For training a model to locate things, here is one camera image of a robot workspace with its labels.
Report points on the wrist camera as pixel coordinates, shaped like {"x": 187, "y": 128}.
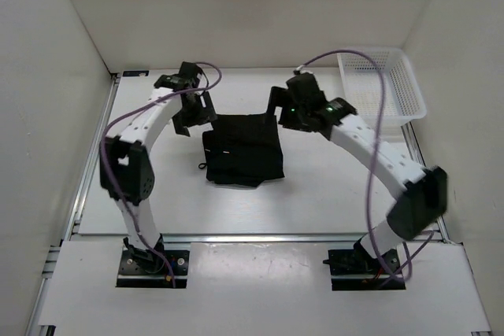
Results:
{"x": 191, "y": 72}
{"x": 304, "y": 89}

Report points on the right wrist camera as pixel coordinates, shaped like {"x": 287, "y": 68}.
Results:
{"x": 304, "y": 89}

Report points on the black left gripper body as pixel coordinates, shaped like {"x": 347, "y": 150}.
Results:
{"x": 193, "y": 114}

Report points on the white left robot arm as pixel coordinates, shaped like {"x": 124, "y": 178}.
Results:
{"x": 126, "y": 172}

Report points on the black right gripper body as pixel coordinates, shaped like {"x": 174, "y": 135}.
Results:
{"x": 293, "y": 116}

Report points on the small dark corner label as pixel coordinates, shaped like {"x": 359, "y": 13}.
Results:
{"x": 135, "y": 73}

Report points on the left aluminium side rail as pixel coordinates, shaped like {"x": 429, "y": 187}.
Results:
{"x": 84, "y": 184}

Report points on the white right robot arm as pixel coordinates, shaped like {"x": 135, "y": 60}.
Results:
{"x": 420, "y": 193}

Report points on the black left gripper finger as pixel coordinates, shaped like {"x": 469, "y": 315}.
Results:
{"x": 207, "y": 106}
{"x": 180, "y": 124}

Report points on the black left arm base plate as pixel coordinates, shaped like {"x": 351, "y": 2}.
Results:
{"x": 141, "y": 269}

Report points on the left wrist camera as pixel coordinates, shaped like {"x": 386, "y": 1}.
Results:
{"x": 191, "y": 72}

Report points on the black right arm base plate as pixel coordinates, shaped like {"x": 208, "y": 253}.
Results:
{"x": 349, "y": 272}

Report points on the black shorts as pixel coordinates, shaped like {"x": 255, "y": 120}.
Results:
{"x": 243, "y": 150}

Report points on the white plastic mesh basket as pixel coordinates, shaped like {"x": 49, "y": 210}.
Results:
{"x": 361, "y": 84}

